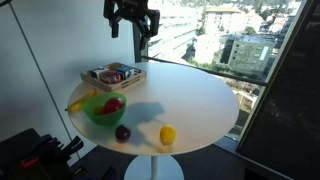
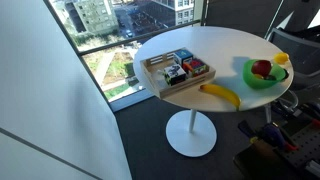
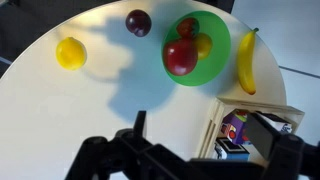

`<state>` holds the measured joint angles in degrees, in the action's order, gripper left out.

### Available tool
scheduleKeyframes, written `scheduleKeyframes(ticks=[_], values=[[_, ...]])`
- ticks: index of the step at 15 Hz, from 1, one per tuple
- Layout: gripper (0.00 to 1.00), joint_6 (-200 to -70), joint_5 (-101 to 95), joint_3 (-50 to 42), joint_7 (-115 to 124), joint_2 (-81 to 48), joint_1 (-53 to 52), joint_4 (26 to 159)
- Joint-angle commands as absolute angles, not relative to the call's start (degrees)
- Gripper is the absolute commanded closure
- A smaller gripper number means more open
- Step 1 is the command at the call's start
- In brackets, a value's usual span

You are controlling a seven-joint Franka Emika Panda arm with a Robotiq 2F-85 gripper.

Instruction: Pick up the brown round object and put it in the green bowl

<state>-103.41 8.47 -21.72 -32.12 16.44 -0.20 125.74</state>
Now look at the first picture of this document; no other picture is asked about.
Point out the black wall panel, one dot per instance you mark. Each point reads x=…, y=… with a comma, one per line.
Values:
x=290, y=110

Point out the yellow toy lemon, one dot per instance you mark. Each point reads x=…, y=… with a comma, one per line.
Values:
x=167, y=134

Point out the white and black cube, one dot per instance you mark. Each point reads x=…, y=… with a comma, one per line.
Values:
x=97, y=72

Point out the white table pedestal base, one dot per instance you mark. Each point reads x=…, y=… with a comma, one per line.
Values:
x=154, y=168

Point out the red multicolour picture cube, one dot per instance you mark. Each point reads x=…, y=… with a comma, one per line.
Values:
x=110, y=77

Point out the green plastic bowl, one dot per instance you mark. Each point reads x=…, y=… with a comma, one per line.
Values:
x=105, y=119

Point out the red toy apple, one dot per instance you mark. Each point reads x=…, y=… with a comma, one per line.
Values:
x=114, y=104

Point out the wooden slatted tray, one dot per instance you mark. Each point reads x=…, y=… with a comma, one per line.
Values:
x=113, y=86

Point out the dark brown round plum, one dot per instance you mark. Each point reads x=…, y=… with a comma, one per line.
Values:
x=123, y=133

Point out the blue picture cube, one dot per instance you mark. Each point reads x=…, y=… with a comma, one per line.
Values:
x=125, y=72

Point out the yellow toy banana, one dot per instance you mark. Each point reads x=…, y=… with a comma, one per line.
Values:
x=78, y=104

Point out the dark window frame post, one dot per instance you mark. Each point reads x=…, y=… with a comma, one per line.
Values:
x=137, y=53

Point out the dark window railing bar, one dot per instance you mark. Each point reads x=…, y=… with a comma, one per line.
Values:
x=206, y=70

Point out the black tool rack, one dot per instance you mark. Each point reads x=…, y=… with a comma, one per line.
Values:
x=20, y=148

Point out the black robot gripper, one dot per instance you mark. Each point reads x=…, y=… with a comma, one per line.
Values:
x=128, y=7

